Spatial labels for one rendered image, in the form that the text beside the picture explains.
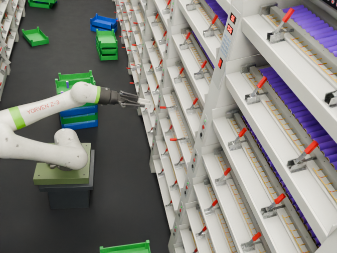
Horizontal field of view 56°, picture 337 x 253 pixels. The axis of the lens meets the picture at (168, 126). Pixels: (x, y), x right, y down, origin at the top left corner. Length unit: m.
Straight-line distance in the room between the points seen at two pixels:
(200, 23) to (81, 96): 0.69
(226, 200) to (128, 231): 1.10
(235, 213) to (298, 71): 0.60
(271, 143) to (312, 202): 0.19
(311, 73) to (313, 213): 0.31
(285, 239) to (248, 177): 0.22
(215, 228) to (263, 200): 0.43
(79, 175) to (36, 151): 0.43
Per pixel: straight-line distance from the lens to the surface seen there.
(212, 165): 1.31
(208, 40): 1.30
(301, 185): 0.81
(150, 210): 2.29
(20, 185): 2.48
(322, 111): 0.72
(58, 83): 2.75
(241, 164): 1.07
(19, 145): 1.64
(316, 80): 0.77
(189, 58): 1.55
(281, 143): 0.88
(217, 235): 1.37
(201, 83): 1.39
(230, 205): 1.21
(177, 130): 1.73
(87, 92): 1.66
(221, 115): 1.22
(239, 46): 1.07
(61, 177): 2.04
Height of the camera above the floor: 1.90
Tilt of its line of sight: 41 degrees down
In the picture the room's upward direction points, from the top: 10 degrees clockwise
